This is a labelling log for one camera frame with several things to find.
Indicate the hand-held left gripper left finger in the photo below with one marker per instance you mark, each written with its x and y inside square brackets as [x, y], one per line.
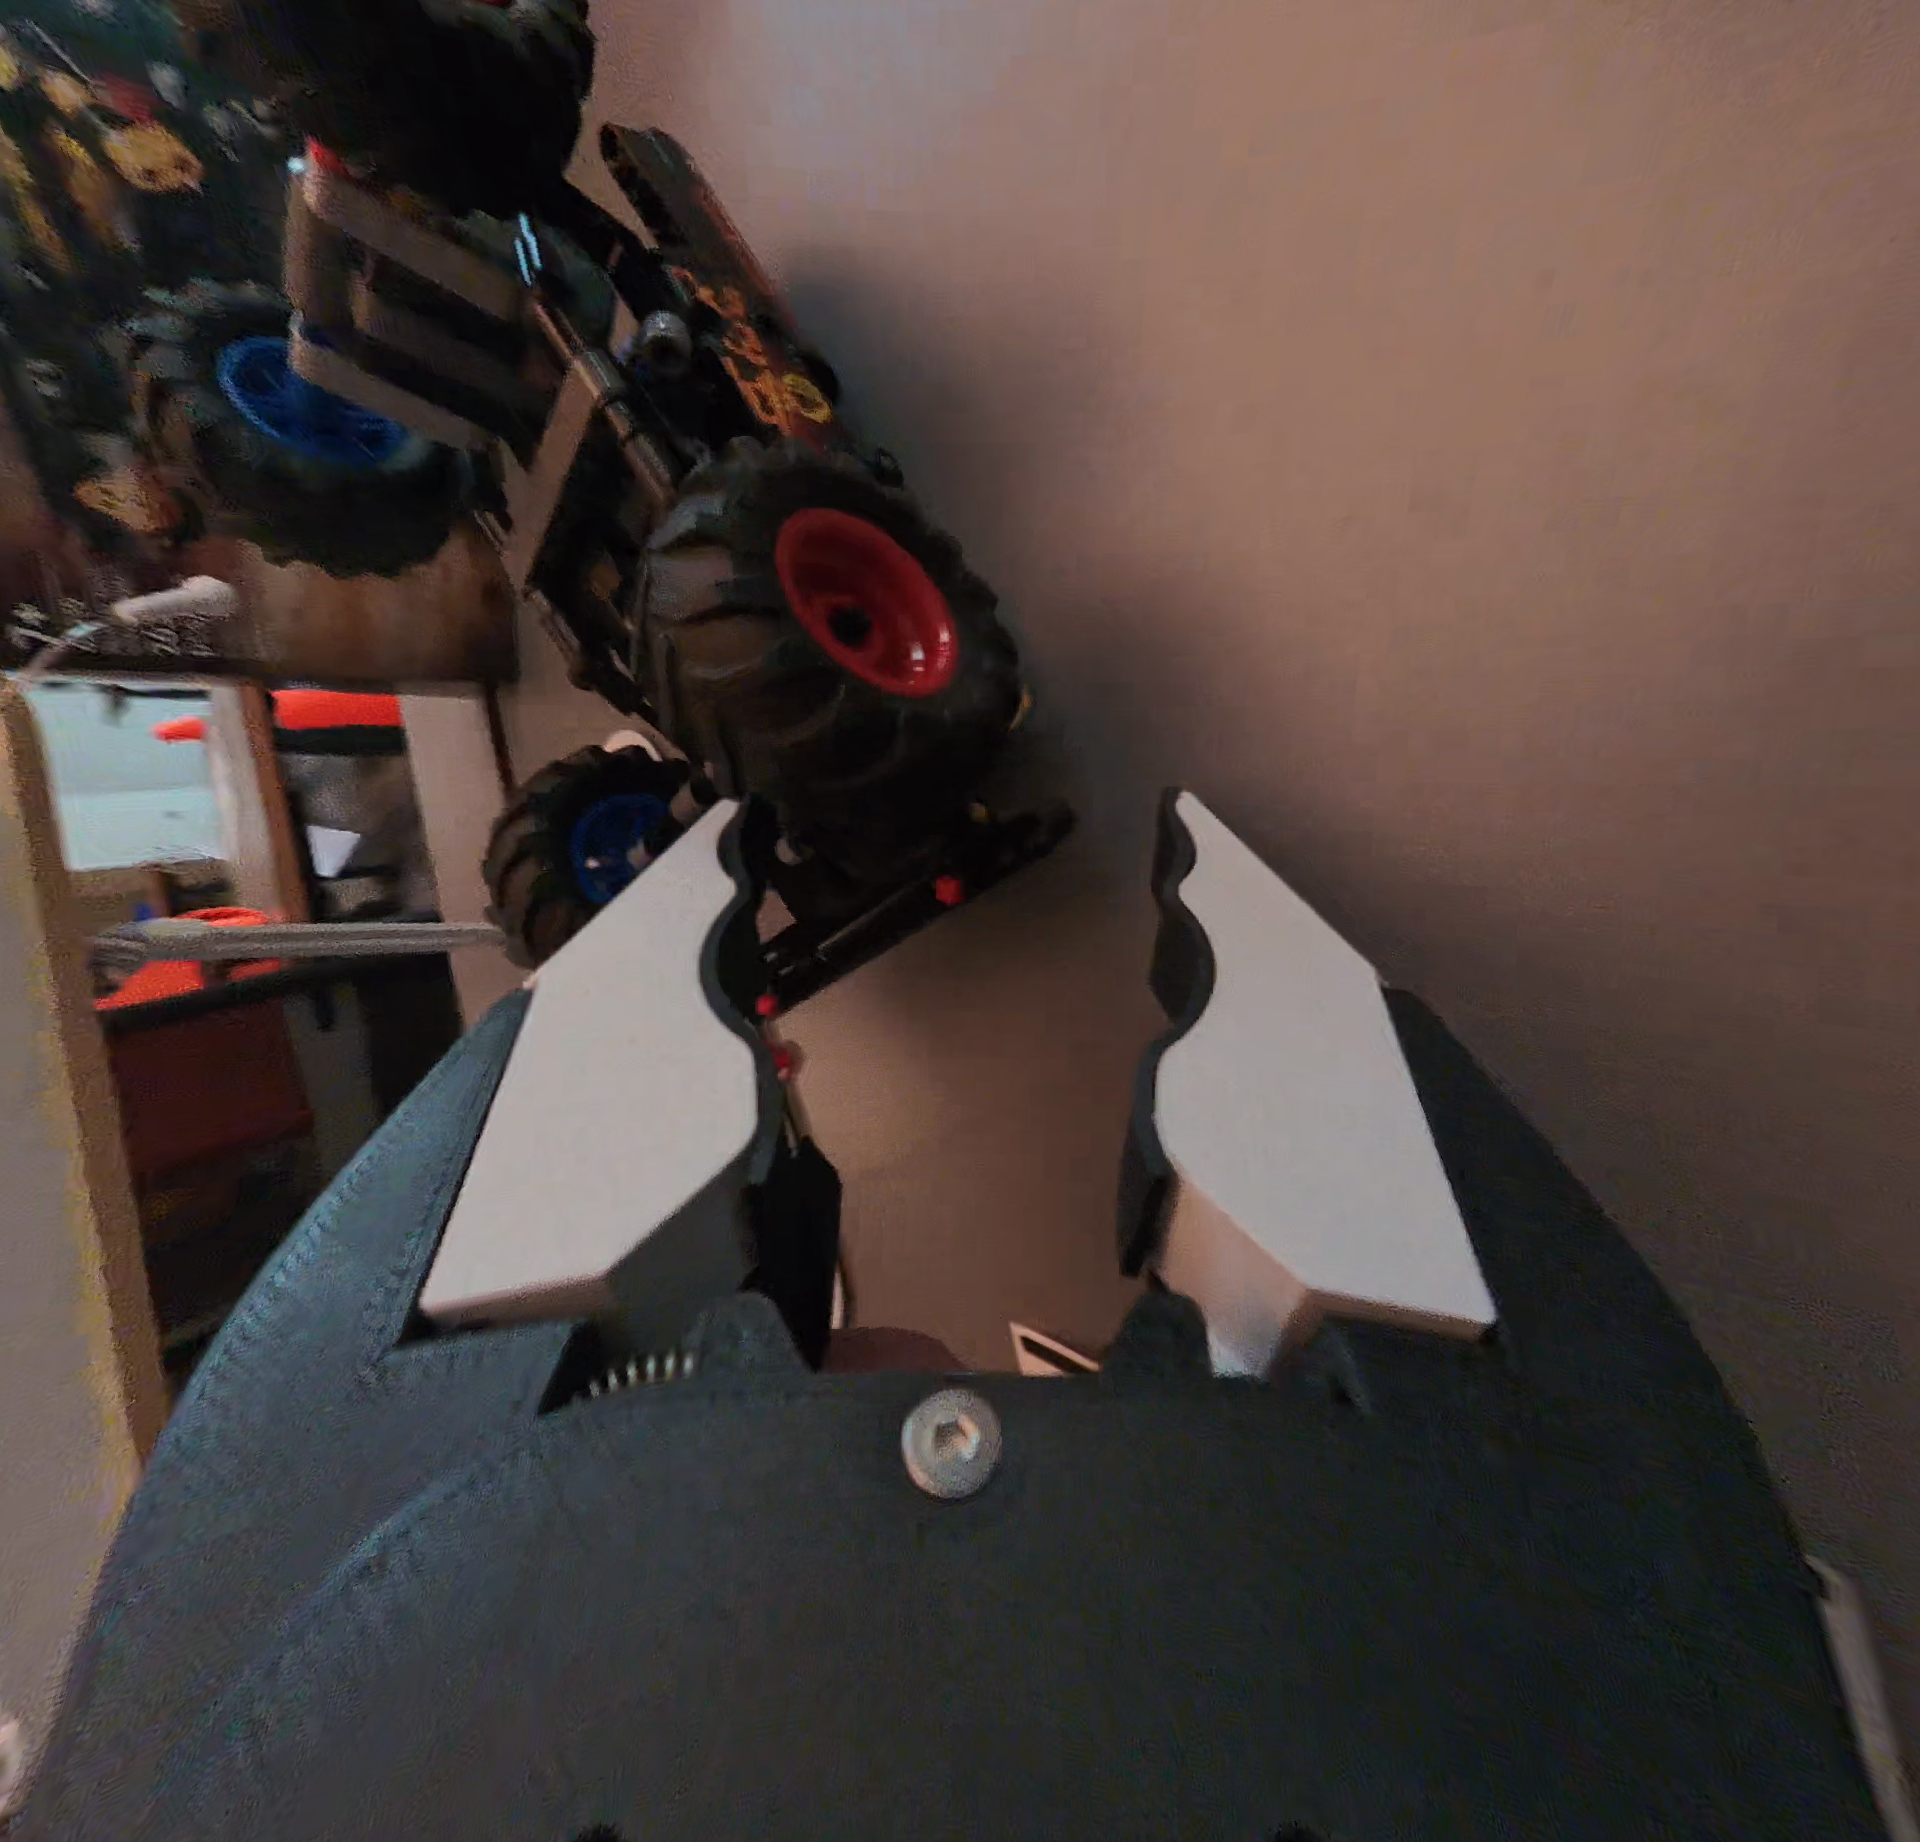
[615, 1123]

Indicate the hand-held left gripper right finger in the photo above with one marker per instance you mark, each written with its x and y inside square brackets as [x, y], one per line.
[1305, 1092]

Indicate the brick-built monster truck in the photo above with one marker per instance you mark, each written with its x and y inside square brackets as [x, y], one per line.
[751, 356]

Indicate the grey desk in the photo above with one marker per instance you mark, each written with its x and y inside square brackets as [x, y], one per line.
[1424, 447]

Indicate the monster truck toy box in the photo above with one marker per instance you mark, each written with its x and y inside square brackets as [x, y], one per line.
[90, 147]

